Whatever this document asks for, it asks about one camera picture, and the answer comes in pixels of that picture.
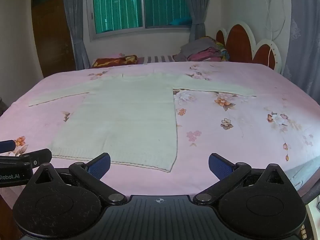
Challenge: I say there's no white knit sweater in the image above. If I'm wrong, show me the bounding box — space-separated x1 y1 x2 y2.
30 73 254 172

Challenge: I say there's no stack of folded clothes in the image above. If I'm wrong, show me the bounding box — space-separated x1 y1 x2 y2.
172 36 230 62

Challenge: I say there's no pink floral bedsheet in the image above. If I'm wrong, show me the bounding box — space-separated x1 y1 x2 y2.
1 62 319 196

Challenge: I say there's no brown wooden door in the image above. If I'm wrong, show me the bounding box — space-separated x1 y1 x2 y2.
31 0 76 77

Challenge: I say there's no red yellow pillow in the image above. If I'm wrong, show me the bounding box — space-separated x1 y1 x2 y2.
92 55 138 68

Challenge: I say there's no lavender patterned curtain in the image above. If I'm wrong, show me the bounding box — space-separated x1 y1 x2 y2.
283 0 319 102

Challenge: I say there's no striped pillow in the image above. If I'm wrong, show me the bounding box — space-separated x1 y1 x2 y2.
139 55 174 64

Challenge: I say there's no red white headboard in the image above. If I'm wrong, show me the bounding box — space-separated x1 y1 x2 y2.
215 22 282 73

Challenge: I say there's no window with green shutters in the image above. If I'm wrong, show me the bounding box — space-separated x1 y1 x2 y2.
87 0 192 40

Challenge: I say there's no left grey curtain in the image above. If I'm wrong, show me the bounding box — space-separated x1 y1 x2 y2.
63 0 90 70

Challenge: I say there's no grey curtain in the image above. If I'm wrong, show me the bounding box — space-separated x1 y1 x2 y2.
186 0 210 42
63 0 90 70

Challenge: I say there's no right grey curtain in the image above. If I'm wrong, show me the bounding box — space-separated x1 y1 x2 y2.
186 0 210 42

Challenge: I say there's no white charger cable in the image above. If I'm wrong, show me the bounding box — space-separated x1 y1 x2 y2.
263 0 287 68

